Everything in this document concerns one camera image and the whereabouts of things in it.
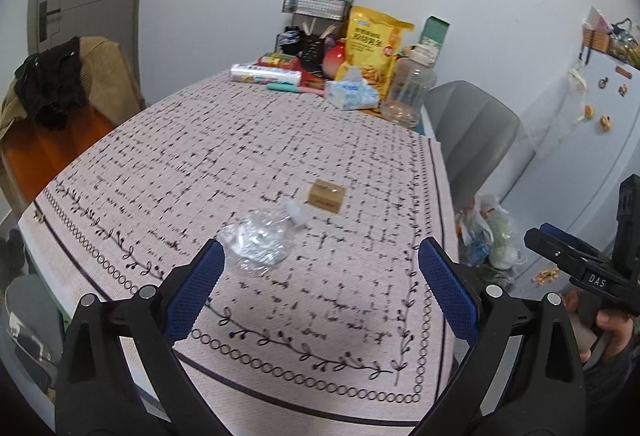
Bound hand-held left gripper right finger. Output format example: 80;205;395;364
418;237;588;436

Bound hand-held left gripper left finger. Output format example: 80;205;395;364
55;238;226;436

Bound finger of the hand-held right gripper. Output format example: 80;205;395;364
539;222;615;263
524;227;588;287

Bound white plastic bin bag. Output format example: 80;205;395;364
457;193;527;275

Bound crushed clear plastic bottle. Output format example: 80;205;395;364
216;202;307;277

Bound person's right forearm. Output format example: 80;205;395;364
582;341;640;417

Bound person's right hand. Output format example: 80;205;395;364
564;288;639;364

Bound spilled snack pieces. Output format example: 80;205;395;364
532;266;561;287

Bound white refrigerator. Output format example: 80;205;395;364
505;50;640;257

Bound grey chair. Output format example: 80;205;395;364
422;80;523;213

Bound patterned pink tablecloth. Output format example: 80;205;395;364
17;66;460;428

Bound small cardboard box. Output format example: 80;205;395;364
307;180;347;213

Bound basket of packets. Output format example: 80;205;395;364
580;6;640;69

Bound large clear plastic jug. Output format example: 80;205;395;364
381;44;437;129

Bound blue and white tissue pack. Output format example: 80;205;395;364
324;66;378;111

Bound white roll of bags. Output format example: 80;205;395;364
230;64;302;86

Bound wooden chair with clothes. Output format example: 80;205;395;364
0;36;147;143

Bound red and green flat box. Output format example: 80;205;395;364
257;54;299;69

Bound green cardboard box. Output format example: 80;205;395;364
417;16;450;64

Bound black garment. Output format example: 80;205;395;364
14;36;86;129

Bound yellow snack bag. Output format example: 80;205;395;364
334;6;416;102

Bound peach shaped vase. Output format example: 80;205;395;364
322;38;350;79

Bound black pen holder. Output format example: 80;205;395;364
300;23;329;74

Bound black wire rack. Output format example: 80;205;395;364
276;0;351;62

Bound black door handle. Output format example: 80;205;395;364
39;0;62;41

